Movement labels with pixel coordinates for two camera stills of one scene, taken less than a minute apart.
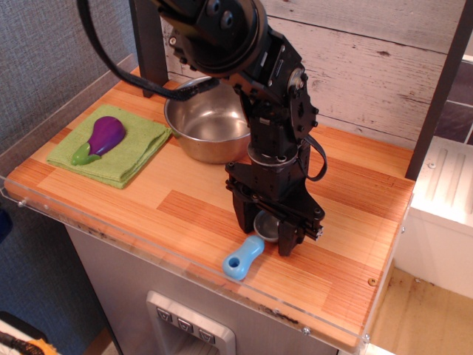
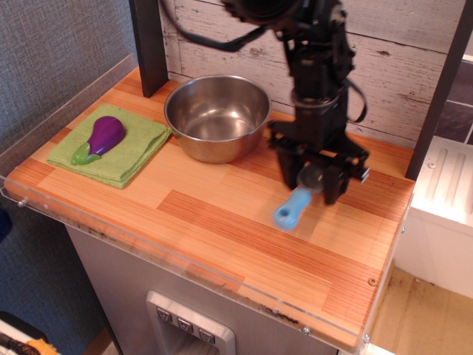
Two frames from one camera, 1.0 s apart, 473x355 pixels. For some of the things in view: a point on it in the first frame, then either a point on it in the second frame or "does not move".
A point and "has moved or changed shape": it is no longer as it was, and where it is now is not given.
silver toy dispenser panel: (177, 328) does not move
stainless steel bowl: (213, 126) does not move
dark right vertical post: (446, 81) does not move
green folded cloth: (76, 125) does not move
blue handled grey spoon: (235, 265) has moved or changed shape
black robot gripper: (276, 182) -> (320, 127)
